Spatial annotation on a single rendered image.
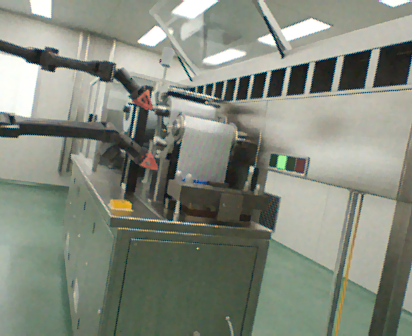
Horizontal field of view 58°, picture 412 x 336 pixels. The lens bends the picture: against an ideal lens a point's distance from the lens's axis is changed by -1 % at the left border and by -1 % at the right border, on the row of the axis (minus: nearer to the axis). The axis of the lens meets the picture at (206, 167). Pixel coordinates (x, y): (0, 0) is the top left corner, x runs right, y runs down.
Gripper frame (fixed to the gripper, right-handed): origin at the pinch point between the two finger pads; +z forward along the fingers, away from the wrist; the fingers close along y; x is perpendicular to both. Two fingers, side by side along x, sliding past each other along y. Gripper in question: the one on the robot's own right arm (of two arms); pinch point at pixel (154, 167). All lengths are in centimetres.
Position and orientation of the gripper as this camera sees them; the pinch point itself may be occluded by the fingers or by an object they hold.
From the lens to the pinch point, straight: 161.2
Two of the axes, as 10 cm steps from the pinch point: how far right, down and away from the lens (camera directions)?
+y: 3.8, 1.2, -9.2
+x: 6.1, -7.7, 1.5
